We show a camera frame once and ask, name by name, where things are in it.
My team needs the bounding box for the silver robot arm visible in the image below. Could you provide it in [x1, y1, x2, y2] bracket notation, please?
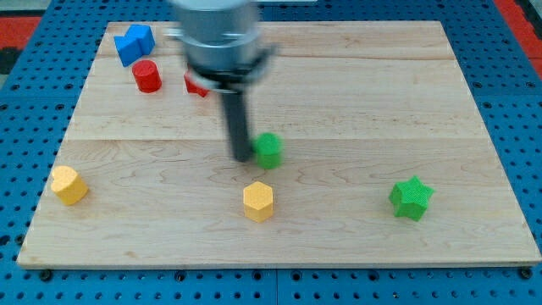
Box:
[169, 0, 277, 162]

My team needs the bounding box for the wooden board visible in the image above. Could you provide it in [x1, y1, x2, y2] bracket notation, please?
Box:
[17, 21, 541, 269]

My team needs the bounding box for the red cylinder block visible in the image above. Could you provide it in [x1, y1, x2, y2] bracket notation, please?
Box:
[132, 59, 162, 93]

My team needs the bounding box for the black pusher rod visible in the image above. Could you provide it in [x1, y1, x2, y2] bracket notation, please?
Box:
[220, 91, 253, 163]

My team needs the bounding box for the green cylinder block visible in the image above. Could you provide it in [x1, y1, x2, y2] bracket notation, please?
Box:
[253, 132, 283, 169]

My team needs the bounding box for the yellow hexagon block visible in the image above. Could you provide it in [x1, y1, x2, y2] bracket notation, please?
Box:
[243, 181, 274, 223]

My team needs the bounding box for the green star block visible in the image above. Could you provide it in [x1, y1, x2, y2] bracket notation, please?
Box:
[389, 175, 434, 222]

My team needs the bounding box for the red block behind arm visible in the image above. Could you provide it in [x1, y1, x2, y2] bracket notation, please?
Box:
[184, 71, 209, 97]

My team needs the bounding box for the blue angular block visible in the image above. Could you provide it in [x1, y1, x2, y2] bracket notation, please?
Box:
[113, 24, 156, 67]

